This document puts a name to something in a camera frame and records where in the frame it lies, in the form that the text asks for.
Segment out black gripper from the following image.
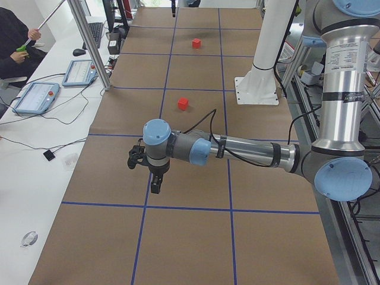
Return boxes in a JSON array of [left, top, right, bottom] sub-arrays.
[[148, 161, 170, 194]]

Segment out red cube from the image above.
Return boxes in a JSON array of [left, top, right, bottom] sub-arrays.
[[192, 38, 201, 49], [177, 97, 189, 111]]

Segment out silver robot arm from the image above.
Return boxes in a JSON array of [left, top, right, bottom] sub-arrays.
[[128, 1, 379, 201]]

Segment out black box with label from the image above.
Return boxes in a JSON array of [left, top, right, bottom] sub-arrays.
[[107, 32, 121, 55]]

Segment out brown paper table mat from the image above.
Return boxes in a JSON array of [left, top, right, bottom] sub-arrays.
[[30, 8, 339, 284]]

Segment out black keyboard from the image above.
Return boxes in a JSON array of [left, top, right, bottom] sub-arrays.
[[88, 22, 104, 48]]

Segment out black computer mouse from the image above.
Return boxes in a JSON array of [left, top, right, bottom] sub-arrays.
[[72, 49, 86, 56]]

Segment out small black square device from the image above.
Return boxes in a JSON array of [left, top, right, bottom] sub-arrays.
[[43, 150, 56, 161]]

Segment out far blue teach pendant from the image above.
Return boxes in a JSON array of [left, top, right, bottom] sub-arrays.
[[62, 60, 97, 87]]

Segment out blue teach pendant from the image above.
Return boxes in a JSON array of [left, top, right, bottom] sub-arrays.
[[62, 60, 97, 87], [12, 82, 61, 115]]

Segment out clear tape roll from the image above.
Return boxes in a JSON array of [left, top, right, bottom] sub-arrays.
[[20, 231, 39, 248]]

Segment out near blue teach pendant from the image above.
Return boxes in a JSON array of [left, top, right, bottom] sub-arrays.
[[12, 82, 61, 115]]

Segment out long reach grabber stick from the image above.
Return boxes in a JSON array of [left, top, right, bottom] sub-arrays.
[[15, 0, 65, 52]]

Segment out seated person in black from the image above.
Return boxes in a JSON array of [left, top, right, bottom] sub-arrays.
[[1, 8, 47, 80]]

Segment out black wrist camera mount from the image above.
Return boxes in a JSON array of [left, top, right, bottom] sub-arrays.
[[127, 145, 148, 169]]

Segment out aluminium frame post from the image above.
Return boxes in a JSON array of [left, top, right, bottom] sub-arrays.
[[67, 0, 111, 91]]

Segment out white camera stand post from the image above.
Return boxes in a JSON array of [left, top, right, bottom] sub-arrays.
[[235, 0, 297, 106]]

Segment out aluminium side frame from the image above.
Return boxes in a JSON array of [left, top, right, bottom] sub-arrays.
[[282, 39, 379, 284]]

